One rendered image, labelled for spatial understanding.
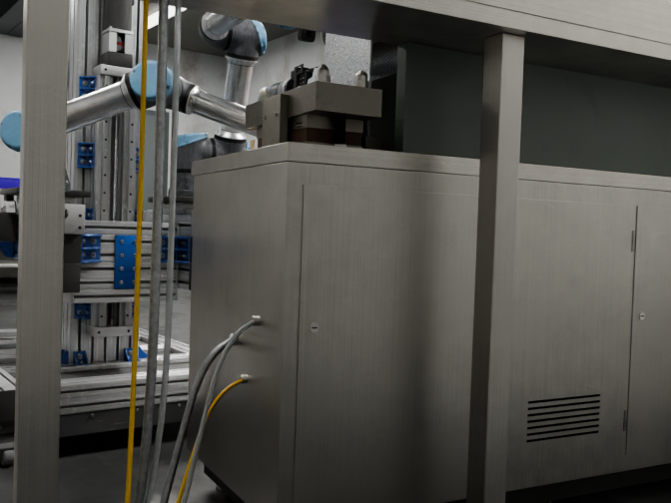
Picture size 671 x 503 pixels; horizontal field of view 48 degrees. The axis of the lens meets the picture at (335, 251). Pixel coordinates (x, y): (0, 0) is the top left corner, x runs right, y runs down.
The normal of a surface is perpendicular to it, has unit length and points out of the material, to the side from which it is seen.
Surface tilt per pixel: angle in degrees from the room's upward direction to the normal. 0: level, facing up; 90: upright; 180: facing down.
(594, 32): 90
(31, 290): 90
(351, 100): 90
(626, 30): 90
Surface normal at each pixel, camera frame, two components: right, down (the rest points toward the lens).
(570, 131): 0.47, 0.04
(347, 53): -0.88, -0.02
